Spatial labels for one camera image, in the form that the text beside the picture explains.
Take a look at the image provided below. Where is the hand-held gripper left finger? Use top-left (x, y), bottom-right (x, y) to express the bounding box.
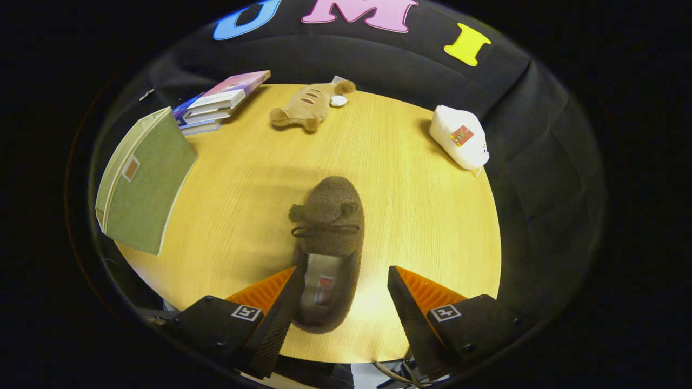
top-left (165, 265), bottom-right (307, 380)

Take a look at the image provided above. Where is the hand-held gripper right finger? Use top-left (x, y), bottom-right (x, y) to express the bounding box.
top-left (387, 265), bottom-right (524, 381)

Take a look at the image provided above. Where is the brown fluffy slipper shoe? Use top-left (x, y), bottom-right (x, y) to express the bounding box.
top-left (288, 176), bottom-right (365, 334)

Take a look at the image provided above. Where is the green fabric storage box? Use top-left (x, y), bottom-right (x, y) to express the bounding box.
top-left (95, 106), bottom-right (199, 256)

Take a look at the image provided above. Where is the white plush toy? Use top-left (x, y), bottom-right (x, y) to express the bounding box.
top-left (429, 105), bottom-right (490, 176)

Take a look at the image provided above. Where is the black backdrop cloth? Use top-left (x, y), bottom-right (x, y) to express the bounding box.
top-left (89, 0), bottom-right (606, 336)

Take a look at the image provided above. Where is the pale blue book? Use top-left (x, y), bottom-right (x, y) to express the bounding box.
top-left (178, 121), bottom-right (222, 137)

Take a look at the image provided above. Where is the grey book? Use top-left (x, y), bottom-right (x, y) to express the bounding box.
top-left (183, 106), bottom-right (236, 125)

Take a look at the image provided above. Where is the tan plush toy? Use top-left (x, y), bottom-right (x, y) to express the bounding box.
top-left (269, 80), bottom-right (356, 133)

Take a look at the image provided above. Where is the pink book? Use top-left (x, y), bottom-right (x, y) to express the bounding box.
top-left (203, 70), bottom-right (271, 109)

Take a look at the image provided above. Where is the grey cable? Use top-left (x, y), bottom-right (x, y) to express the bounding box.
top-left (373, 357), bottom-right (428, 386)

